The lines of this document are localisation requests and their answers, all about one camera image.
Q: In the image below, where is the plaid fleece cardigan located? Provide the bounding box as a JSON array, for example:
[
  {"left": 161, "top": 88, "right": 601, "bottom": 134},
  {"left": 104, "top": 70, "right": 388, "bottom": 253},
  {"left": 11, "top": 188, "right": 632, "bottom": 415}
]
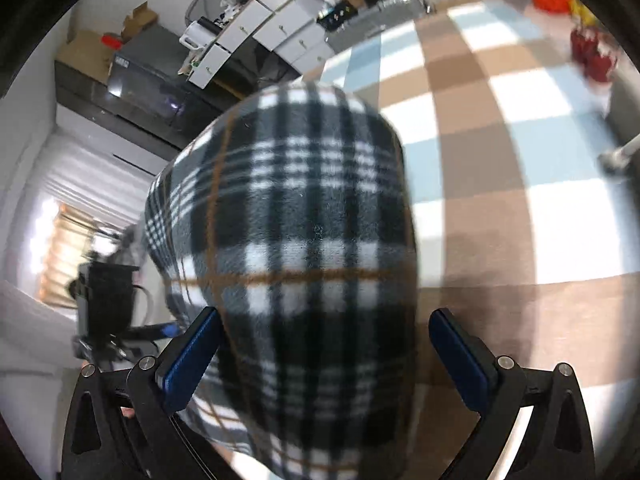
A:
[{"left": 143, "top": 81, "right": 418, "bottom": 479}]

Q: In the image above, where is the black refrigerator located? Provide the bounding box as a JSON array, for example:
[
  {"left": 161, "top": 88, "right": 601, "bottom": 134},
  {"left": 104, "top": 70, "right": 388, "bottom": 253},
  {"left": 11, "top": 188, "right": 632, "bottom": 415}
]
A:
[{"left": 107, "top": 25, "right": 235, "bottom": 138}]

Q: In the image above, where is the checkered bed sheet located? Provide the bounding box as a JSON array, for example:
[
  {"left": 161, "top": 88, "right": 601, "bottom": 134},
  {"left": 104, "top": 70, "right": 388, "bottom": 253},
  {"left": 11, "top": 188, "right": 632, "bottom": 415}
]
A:
[{"left": 309, "top": 0, "right": 639, "bottom": 472}]

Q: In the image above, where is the white electric kettle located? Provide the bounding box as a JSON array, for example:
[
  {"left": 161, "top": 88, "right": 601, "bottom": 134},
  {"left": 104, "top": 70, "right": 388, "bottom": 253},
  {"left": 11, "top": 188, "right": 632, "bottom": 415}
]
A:
[{"left": 179, "top": 21, "right": 216, "bottom": 51}]

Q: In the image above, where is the white drawer desk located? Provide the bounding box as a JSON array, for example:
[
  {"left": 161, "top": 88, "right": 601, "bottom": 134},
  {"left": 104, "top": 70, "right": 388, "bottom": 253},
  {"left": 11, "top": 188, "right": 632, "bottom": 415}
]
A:
[{"left": 188, "top": 0, "right": 333, "bottom": 89}]

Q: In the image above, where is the silver aluminium suitcase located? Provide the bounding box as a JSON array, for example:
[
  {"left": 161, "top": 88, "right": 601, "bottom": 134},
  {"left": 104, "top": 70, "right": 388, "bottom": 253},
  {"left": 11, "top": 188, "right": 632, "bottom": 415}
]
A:
[{"left": 326, "top": 0, "right": 425, "bottom": 53}]

